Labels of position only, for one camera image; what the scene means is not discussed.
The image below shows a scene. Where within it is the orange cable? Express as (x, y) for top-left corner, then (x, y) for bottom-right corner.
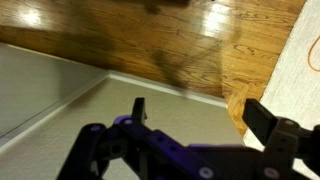
(307, 34), (320, 73)

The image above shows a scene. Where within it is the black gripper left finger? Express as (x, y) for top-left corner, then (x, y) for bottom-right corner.
(56, 97), (214, 180)

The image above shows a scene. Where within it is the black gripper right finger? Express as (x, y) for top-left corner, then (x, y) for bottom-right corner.
(242, 98), (320, 180)

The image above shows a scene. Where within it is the white rug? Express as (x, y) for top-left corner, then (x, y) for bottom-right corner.
(243, 0), (320, 180)

